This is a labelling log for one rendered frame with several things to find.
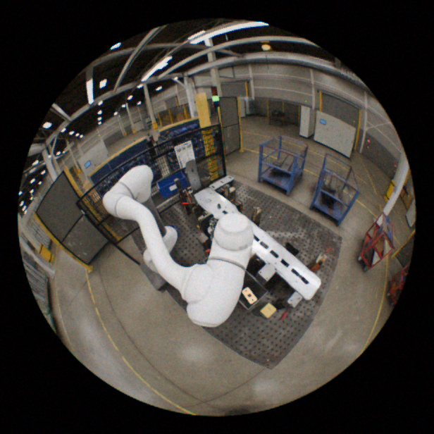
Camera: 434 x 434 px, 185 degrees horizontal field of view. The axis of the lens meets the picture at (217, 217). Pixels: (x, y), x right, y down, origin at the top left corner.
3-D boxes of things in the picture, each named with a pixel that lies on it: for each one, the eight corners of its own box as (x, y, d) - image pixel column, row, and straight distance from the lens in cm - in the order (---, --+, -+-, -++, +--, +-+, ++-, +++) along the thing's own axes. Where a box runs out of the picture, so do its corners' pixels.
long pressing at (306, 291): (323, 278, 110) (324, 277, 109) (307, 303, 100) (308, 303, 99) (208, 187, 148) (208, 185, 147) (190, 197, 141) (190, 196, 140)
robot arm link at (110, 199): (108, 206, 58) (129, 183, 63) (94, 199, 74) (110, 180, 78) (123, 225, 65) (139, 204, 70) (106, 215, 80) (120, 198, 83)
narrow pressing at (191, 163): (201, 186, 149) (194, 158, 133) (192, 191, 146) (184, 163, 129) (201, 185, 150) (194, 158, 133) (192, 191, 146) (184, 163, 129)
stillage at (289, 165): (277, 164, 418) (280, 134, 386) (301, 175, 402) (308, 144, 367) (257, 182, 324) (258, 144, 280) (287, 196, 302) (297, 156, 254)
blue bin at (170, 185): (189, 187, 149) (185, 177, 142) (163, 199, 148) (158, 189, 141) (184, 180, 163) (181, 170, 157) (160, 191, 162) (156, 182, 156)
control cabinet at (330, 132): (313, 141, 856) (316, 103, 838) (314, 139, 909) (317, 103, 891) (349, 159, 875) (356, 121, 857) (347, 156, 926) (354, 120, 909)
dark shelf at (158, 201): (211, 177, 161) (211, 175, 159) (141, 218, 146) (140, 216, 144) (201, 170, 178) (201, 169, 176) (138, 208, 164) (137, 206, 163)
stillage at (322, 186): (316, 182, 395) (325, 151, 361) (339, 196, 407) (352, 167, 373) (308, 209, 295) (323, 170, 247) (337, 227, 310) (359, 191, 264)
